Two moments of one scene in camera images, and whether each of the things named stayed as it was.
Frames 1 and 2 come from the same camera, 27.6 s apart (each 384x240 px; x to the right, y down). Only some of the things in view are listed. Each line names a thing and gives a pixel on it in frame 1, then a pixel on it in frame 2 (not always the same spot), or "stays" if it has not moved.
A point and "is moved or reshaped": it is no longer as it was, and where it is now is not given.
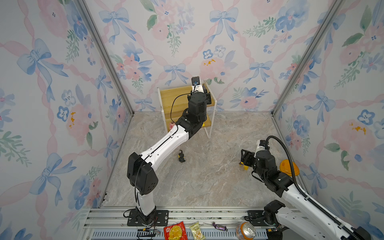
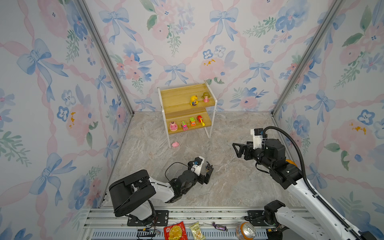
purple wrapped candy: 219,227 stays
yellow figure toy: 245,167 is moved or reshaped
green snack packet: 196,231 stays
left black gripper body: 207,100 -> 200,179
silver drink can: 245,231 stays
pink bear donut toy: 171,125 stays
